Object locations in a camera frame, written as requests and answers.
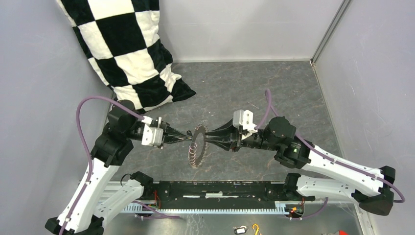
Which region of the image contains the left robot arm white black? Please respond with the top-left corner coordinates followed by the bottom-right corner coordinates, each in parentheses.
top-left (45, 100), bottom-right (192, 235)

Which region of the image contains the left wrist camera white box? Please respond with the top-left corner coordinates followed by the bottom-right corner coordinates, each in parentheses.
top-left (141, 124), bottom-right (158, 147)

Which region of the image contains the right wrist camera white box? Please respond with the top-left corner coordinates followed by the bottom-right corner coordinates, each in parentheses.
top-left (232, 110), bottom-right (257, 132)

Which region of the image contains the black white checkered pillow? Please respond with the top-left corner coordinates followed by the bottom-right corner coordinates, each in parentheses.
top-left (57, 0), bottom-right (196, 114)

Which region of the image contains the white toothed cable duct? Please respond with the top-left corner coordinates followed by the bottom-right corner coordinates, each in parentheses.
top-left (120, 202), bottom-right (297, 215)

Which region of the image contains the orange carabiner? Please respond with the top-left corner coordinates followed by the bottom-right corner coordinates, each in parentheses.
top-left (252, 224), bottom-right (262, 235)

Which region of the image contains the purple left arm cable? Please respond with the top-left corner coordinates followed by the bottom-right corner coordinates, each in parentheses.
top-left (58, 95), bottom-right (153, 235)

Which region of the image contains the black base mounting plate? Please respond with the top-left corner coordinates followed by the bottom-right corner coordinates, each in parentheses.
top-left (140, 181), bottom-right (316, 209)

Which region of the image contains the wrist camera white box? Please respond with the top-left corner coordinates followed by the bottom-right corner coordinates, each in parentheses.
top-left (232, 110), bottom-right (257, 132)
top-left (141, 124), bottom-right (158, 147)

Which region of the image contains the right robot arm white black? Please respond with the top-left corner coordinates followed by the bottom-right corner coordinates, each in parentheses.
top-left (205, 117), bottom-right (395, 216)

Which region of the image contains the key with black tag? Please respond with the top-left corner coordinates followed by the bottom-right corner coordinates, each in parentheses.
top-left (233, 226), bottom-right (248, 235)

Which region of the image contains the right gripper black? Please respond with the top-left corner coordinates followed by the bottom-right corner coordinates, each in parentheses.
top-left (204, 117), bottom-right (279, 152)

